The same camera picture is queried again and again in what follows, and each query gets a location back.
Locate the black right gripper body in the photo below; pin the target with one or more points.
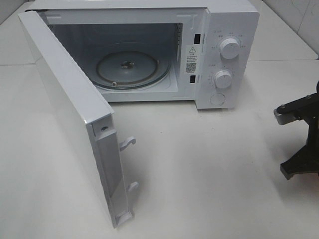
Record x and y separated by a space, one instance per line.
305 108

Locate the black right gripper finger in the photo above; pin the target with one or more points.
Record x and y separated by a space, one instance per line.
306 160

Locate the round white door button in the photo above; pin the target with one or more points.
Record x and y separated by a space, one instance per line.
217 99

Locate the white microwave door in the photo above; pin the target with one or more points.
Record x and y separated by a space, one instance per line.
84 116

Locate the lower white timer knob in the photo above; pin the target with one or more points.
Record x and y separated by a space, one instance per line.
223 79

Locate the upper white power knob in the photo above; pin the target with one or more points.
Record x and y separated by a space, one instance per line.
229 47

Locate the white microwave oven body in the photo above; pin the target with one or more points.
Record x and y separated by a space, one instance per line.
91 29

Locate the white warning label sticker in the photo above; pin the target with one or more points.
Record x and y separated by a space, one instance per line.
192 57

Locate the glass microwave turntable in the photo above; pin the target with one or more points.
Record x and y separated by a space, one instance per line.
127 70

